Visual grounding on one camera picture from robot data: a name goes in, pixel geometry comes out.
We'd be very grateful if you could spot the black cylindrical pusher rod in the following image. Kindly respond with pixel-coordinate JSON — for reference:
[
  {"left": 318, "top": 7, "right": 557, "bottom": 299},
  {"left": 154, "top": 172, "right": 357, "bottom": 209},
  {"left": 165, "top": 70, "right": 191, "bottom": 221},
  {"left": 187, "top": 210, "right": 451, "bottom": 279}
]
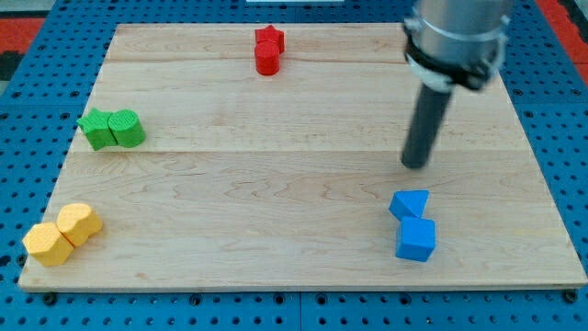
[{"left": 401, "top": 84, "right": 453, "bottom": 169}]

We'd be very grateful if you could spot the blue triangle block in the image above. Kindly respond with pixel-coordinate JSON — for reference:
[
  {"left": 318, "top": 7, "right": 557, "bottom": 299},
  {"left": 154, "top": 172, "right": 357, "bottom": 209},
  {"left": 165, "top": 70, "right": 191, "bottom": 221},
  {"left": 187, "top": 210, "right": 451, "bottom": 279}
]
[{"left": 389, "top": 189, "right": 430, "bottom": 220}]

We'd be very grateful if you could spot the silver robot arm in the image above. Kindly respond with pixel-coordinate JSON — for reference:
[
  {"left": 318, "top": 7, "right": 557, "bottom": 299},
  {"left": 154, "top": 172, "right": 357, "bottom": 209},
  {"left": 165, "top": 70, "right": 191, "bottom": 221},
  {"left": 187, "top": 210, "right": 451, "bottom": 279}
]
[{"left": 401, "top": 0, "right": 514, "bottom": 169}]

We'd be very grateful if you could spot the blue cube block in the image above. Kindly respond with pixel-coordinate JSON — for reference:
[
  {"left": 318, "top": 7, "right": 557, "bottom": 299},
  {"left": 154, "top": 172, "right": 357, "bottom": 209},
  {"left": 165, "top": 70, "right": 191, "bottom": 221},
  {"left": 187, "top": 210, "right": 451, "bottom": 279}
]
[{"left": 396, "top": 216, "right": 436, "bottom": 262}]

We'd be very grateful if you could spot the wooden board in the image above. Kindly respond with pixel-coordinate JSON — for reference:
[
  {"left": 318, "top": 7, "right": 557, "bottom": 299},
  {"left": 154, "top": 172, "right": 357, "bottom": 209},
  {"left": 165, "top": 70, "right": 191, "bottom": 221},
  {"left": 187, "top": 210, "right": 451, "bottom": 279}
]
[{"left": 19, "top": 24, "right": 587, "bottom": 292}]

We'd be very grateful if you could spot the red cylinder block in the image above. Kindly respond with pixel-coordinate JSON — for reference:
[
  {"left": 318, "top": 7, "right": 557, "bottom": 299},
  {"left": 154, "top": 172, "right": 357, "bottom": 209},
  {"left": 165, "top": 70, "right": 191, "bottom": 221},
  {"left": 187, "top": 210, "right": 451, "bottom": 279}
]
[{"left": 254, "top": 41, "right": 280, "bottom": 75}]

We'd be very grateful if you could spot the red star block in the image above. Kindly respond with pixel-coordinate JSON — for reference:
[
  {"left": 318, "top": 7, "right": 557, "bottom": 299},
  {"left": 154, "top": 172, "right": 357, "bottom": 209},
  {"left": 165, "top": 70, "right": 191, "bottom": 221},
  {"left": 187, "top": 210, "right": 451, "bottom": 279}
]
[{"left": 254, "top": 25, "right": 286, "bottom": 53}]

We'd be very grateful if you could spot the green cylinder block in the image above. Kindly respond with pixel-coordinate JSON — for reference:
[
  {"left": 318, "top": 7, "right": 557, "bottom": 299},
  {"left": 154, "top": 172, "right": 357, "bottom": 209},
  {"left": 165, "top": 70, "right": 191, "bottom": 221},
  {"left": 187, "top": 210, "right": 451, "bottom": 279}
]
[{"left": 107, "top": 109, "right": 146, "bottom": 148}]

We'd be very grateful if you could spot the green star block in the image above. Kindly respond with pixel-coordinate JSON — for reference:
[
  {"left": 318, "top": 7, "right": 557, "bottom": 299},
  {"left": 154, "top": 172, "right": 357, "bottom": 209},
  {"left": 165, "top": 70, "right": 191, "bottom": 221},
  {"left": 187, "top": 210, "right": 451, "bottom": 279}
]
[{"left": 77, "top": 108, "right": 118, "bottom": 151}]

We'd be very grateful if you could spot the yellow heart block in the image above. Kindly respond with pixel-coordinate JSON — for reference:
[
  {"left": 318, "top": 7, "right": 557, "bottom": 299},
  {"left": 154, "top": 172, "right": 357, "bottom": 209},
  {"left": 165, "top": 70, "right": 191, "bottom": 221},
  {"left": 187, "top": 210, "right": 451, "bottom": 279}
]
[{"left": 56, "top": 203, "right": 103, "bottom": 247}]

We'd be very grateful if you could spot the yellow hexagon block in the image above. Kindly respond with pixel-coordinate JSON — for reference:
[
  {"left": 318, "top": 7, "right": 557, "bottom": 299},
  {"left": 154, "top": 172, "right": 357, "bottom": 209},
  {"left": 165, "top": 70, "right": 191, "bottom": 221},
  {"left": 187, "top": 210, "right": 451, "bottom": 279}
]
[{"left": 22, "top": 223, "right": 74, "bottom": 267}]

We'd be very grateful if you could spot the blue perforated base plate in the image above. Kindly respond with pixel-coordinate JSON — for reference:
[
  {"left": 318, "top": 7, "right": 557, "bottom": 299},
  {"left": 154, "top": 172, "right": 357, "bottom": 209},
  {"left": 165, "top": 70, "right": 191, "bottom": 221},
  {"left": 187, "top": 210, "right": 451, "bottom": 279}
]
[{"left": 1, "top": 0, "right": 587, "bottom": 330}]

